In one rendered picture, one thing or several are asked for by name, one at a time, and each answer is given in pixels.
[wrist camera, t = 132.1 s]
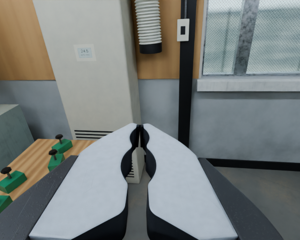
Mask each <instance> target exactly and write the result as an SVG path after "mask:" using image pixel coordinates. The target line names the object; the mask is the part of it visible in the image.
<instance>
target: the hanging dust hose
mask: <svg viewBox="0 0 300 240"><path fill-rule="evenodd" d="M158 1H159V0H135V3H136V4H135V6H136V8H135V9H136V11H135V12H136V13H137V14H136V16H137V17H136V18H137V19H138V20H136V21H137V22H138V23H137V25H138V26H137V27H138V29H137V30H138V33H139V35H138V36H139V39H140V40H139V42H140V43H139V47H140V53H142V54H155V53H160V52H162V41H161V38H160V37H161V35H160V34H161V32H160V31H161V30H160V28H161V27H160V25H161V24H160V20H159V19H160V18H159V16H160V15H159V13H160V12H159V10H160V9H159V8H158V7H159V5H158V4H159V2H158Z"/></svg>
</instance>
